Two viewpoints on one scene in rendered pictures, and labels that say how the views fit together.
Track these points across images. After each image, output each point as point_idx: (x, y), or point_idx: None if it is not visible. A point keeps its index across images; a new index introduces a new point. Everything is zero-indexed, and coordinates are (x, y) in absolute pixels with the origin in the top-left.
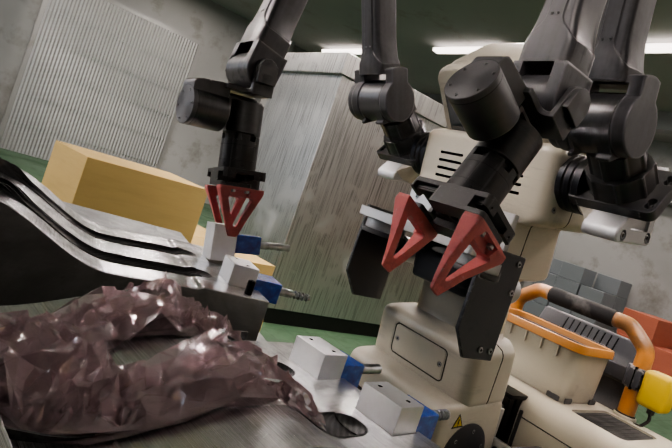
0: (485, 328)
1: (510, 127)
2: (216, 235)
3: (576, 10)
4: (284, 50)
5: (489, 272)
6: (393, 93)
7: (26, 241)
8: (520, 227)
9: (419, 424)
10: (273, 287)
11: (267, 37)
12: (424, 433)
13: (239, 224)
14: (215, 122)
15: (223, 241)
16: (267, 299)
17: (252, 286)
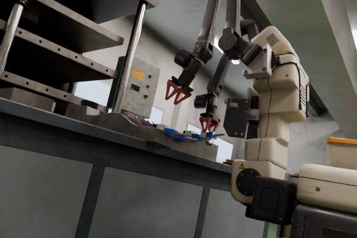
0: (236, 125)
1: (183, 61)
2: (201, 133)
3: (200, 30)
4: (218, 80)
5: (230, 105)
6: None
7: None
8: (265, 93)
9: (165, 129)
10: (195, 134)
11: (212, 79)
12: (168, 133)
13: (205, 128)
14: (200, 104)
15: (202, 134)
16: (194, 138)
17: (183, 131)
